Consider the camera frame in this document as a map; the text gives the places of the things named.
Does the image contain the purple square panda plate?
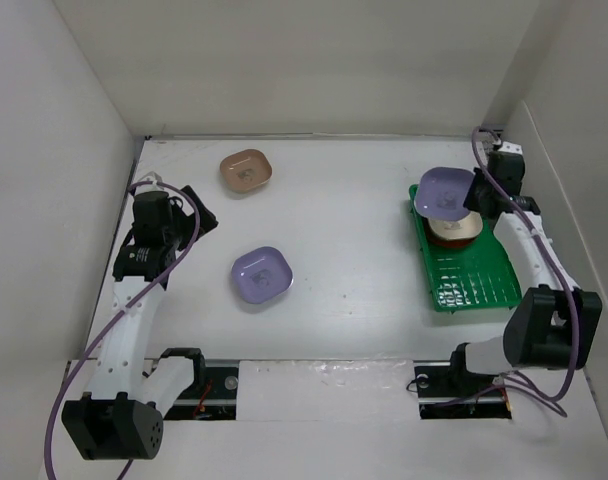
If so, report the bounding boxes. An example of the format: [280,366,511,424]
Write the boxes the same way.
[414,167,474,221]

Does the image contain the brown square panda plate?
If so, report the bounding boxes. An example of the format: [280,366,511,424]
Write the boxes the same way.
[220,149,273,194]

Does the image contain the cream square panda plate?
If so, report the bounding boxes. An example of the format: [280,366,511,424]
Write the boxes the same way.
[428,212,484,241]

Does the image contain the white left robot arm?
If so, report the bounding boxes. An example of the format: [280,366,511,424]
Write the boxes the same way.
[61,180,218,461]

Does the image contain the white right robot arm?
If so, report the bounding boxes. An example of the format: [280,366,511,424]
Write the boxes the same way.
[446,144,603,394]

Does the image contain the green plastic bin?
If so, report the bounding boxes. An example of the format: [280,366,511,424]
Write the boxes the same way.
[410,208,522,312]

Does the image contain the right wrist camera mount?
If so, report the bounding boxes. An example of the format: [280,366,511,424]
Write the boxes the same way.
[473,128,523,164]

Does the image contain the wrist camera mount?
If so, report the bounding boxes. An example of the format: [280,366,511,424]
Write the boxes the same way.
[473,128,523,164]
[132,172,164,195]

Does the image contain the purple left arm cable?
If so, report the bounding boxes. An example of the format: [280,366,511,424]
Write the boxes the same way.
[43,182,203,480]

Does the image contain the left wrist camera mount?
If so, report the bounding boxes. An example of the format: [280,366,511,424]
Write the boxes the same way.
[132,172,164,195]

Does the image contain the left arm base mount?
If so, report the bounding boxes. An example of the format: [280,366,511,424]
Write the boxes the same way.
[164,363,239,421]

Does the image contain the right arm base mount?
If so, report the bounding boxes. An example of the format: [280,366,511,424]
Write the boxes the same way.
[406,360,512,420]

